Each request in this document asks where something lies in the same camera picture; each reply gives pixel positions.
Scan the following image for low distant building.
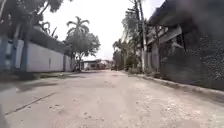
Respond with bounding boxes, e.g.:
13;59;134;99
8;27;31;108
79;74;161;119
81;58;113;71

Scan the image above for cluster of roadside trees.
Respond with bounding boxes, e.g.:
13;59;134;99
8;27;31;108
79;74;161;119
112;9;144;73

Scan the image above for leafy green tree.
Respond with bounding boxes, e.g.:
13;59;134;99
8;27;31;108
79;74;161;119
64;31;102;72

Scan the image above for grey concrete road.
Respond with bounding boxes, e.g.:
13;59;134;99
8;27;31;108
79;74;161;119
0;69;224;128

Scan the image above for utility pole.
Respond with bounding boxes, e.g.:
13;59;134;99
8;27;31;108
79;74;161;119
133;0;148;73

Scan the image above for palm tree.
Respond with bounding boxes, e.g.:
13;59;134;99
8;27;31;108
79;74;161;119
65;15;91;43

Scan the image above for concrete kerb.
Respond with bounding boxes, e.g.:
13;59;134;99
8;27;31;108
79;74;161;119
124;70;224;101

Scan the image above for grey building with balcony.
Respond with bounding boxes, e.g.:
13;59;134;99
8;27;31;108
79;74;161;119
141;0;224;91

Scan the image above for dark kerb strip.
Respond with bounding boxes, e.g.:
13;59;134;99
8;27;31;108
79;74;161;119
0;71;78;83

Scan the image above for large dark trees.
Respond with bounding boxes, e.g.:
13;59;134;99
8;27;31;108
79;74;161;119
0;0;73;73

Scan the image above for white boundary wall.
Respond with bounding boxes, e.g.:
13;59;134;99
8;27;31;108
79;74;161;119
0;36;76;74

